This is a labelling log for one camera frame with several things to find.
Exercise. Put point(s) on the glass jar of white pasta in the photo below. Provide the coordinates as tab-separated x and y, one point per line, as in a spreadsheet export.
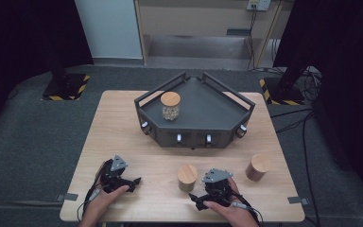
170	98

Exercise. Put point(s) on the dark grey corner rack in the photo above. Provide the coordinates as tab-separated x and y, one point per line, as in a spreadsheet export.
201	107

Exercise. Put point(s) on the black curtain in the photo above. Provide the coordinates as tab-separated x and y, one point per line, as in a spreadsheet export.
19	47
346	78

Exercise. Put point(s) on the white panel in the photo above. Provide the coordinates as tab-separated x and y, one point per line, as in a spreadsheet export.
110	28

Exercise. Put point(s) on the person's left hand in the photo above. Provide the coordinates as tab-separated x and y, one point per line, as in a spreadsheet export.
104	203

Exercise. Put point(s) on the person's right hand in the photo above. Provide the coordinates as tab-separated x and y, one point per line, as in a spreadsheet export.
230	213

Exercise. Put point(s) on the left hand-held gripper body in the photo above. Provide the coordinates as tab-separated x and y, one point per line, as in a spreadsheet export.
115	173

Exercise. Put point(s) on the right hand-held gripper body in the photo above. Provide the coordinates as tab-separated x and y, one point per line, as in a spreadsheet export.
217	186

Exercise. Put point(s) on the grey table bracket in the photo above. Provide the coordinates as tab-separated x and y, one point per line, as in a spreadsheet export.
298	200
66	197

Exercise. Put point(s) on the black stand with striped base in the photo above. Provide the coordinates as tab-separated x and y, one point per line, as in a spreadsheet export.
285	91
64	86

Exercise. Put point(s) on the white wall outlet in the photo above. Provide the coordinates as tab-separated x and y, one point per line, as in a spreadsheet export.
258	4

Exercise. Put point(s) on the glass jar of green beans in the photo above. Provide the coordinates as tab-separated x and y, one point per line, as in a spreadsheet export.
187	173

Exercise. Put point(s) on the wooden cylinder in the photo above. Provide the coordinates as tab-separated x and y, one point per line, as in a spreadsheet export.
261	163

